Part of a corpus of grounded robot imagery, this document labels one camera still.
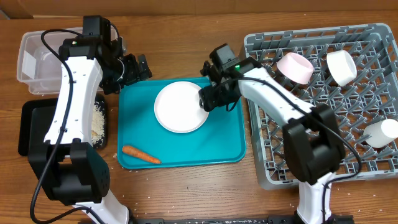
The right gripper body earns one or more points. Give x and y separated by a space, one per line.
221 96

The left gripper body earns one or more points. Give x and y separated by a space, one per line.
131 72

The white dinner plate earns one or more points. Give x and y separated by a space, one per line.
177 107

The white bowl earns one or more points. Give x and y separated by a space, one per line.
296 68
341 67

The orange carrot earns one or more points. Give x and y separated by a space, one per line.
134 152

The white cup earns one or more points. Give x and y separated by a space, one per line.
381 133

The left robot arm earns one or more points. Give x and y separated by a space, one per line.
67 166

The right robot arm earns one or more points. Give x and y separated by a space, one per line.
313 148

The grey dishwasher rack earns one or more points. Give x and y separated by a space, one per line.
370 98

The teal serving tray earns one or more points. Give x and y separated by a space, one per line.
221 139

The spilled rice pile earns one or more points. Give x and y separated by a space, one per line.
97 125

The clear plastic bin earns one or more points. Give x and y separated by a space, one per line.
37 67

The black tray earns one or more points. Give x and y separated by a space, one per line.
36 118

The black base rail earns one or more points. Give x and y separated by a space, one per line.
280 219

